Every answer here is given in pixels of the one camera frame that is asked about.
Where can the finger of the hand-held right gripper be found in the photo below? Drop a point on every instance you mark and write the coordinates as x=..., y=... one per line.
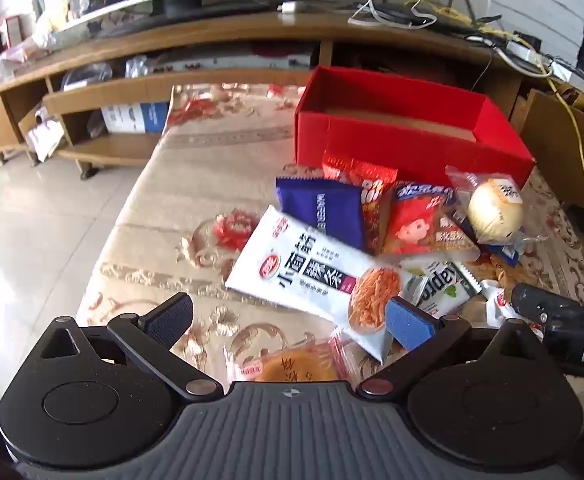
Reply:
x=536, y=305

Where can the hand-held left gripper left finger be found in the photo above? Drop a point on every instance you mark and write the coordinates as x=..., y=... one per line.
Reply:
x=167, y=320

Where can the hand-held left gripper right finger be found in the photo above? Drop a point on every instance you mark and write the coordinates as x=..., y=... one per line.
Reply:
x=411, y=327

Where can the green white wafer packet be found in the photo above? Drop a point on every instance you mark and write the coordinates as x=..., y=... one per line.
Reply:
x=446, y=285

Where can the red cartoon snack packet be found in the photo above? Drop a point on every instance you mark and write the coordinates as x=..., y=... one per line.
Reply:
x=416, y=220

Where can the round bun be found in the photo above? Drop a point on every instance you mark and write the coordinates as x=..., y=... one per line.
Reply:
x=494, y=205

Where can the orange mooncake packet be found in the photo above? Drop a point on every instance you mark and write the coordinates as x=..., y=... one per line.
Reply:
x=292, y=365

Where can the white noodle snack packet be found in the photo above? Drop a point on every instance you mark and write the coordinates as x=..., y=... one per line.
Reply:
x=297, y=265

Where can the purple wafer packet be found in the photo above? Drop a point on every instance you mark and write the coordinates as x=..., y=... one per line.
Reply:
x=322, y=210

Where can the red snack packet white letters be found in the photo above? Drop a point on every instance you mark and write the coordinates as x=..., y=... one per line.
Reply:
x=366, y=180

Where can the red cardboard box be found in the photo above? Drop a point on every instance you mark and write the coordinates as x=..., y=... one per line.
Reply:
x=396, y=145

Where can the brown cardboard box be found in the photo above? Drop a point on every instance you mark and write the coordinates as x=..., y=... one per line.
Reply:
x=561, y=160

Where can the blue white box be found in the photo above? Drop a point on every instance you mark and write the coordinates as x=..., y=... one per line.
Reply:
x=137, y=117

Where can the loose papers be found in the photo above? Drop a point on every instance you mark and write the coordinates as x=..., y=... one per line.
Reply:
x=47, y=140

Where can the white power strip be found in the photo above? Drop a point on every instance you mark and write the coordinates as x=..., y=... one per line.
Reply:
x=526, y=52

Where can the clear plastic bag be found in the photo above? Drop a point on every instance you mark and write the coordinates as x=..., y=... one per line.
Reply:
x=87, y=77

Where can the silver media player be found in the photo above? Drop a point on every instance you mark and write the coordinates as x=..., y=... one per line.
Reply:
x=222, y=62

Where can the stack of white boards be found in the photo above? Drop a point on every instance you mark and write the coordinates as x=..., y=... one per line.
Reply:
x=536, y=0

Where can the wooden TV stand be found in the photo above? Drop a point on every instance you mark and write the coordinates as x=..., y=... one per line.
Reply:
x=222, y=35

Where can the television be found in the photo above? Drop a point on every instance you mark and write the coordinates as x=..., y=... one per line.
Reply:
x=137, y=7

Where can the small white adapter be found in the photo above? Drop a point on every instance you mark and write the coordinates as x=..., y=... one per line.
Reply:
x=292, y=7

